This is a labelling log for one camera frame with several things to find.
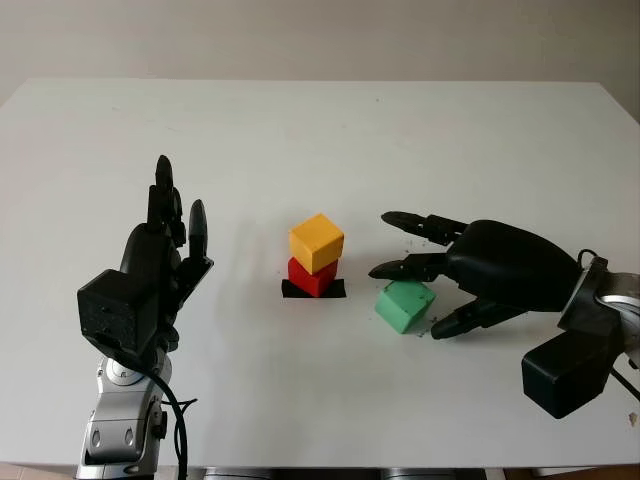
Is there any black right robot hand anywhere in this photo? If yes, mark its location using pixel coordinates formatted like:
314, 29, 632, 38
367, 210, 584, 343

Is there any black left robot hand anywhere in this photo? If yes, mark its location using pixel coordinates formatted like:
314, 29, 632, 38
118, 154, 216, 354

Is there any green cube block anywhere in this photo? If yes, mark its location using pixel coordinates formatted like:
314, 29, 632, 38
375, 279, 437, 335

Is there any red cube block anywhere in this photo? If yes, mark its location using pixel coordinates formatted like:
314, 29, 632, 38
287, 257, 338, 299

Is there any yellow cube block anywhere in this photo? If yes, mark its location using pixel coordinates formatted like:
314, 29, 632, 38
288, 213, 346, 275

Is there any black tape strip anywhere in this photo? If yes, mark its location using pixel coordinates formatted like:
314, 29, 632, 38
280, 278, 347, 301

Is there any dark robot torso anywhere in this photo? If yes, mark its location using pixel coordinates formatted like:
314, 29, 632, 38
202, 466, 506, 480

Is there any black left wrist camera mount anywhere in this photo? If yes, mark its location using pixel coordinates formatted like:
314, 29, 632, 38
77, 268, 162, 370

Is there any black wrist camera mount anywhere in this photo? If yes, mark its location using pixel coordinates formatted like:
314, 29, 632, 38
77, 268, 162, 370
521, 257, 625, 420

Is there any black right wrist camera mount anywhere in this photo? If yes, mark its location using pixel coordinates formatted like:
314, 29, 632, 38
521, 257, 625, 420

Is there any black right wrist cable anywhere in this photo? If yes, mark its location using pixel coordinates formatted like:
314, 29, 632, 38
577, 248, 640, 390

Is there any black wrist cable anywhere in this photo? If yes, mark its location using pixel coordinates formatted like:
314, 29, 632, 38
119, 358, 199, 480
577, 248, 640, 390

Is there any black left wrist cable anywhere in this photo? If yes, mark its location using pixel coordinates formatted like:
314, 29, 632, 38
119, 358, 199, 480

